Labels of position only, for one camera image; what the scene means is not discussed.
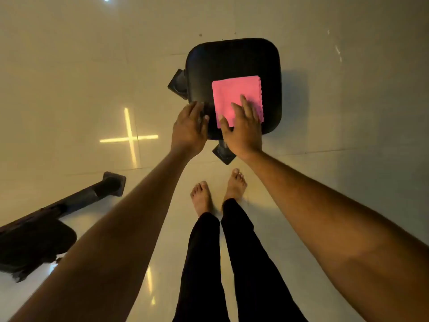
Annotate person's left hand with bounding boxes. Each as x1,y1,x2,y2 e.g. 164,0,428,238
171,101,210,160

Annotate person's right hand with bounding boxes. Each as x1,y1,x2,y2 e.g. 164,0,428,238
218,94,264,161

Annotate pink cloth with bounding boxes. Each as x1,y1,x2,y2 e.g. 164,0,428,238
211,75,265,129

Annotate person's right forearm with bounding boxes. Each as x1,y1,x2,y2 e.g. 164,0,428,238
240,149,429,322

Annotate person's left forearm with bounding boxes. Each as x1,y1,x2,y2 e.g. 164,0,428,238
8,147,195,322

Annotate person's right foot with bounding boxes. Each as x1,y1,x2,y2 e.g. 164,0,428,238
223,168,248,203

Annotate black padded stool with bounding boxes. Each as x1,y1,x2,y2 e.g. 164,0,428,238
167,38,282,166

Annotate black trousers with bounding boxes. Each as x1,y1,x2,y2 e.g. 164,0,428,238
172,198,309,322

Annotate black gym bench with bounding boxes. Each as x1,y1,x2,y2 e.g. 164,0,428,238
0,171,127,283

